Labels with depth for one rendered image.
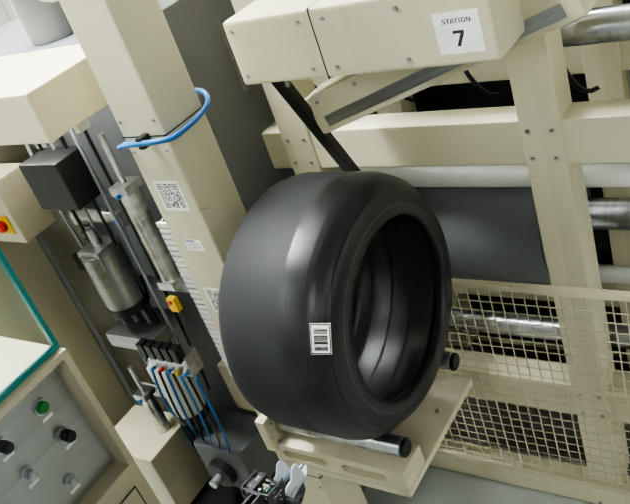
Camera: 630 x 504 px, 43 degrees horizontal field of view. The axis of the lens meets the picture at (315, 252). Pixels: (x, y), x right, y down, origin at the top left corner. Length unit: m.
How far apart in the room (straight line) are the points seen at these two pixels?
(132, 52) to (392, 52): 0.50
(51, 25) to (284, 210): 0.90
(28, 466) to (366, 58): 1.16
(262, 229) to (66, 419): 0.71
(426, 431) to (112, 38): 1.12
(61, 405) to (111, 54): 0.83
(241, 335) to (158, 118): 0.47
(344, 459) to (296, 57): 0.90
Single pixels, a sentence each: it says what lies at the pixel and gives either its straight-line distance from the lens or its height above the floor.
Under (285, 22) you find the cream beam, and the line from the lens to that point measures 1.68.
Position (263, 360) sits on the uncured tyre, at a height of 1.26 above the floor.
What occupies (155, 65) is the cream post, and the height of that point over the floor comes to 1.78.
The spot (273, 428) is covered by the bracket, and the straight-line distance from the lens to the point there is 1.95.
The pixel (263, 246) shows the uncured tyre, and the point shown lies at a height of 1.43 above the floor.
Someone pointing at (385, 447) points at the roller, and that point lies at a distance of 1.79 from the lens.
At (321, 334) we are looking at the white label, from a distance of 1.48.
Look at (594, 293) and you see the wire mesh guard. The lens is 1.92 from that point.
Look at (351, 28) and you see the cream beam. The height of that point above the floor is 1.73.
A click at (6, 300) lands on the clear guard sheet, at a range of 1.83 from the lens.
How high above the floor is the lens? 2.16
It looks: 30 degrees down
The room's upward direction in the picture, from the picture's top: 21 degrees counter-clockwise
